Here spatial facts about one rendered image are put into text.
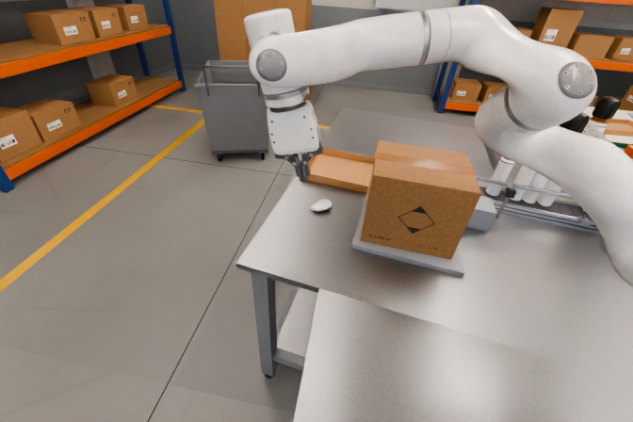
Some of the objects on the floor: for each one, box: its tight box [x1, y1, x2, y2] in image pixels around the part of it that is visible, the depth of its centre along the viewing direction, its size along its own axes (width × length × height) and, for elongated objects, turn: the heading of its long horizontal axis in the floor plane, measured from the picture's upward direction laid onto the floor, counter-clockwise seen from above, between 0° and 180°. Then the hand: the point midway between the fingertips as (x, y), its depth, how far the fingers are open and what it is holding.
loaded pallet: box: [212, 0, 312, 101], centre depth 415 cm, size 120×83×139 cm
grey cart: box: [194, 60, 268, 161], centre depth 300 cm, size 89×63×96 cm
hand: (302, 170), depth 68 cm, fingers closed
